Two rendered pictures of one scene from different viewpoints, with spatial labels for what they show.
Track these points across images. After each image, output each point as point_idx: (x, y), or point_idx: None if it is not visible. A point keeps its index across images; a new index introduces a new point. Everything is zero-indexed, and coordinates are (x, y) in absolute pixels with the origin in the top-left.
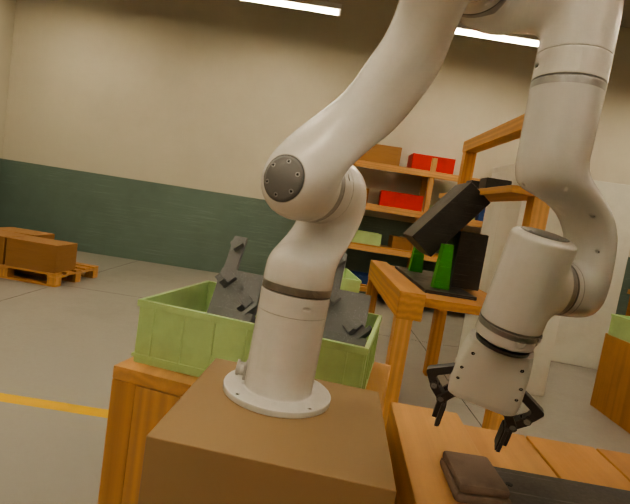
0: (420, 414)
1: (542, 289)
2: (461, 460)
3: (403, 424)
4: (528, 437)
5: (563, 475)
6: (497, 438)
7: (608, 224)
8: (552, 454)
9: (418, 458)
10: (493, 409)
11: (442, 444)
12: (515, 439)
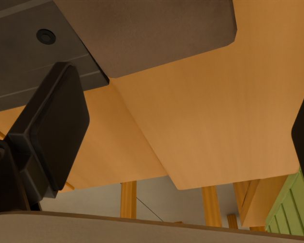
0: (246, 165)
1: None
2: (182, 10)
3: (292, 126)
4: (70, 188)
5: None
6: (71, 111)
7: None
8: None
9: (288, 14)
10: (79, 231)
11: (211, 104)
12: (85, 178)
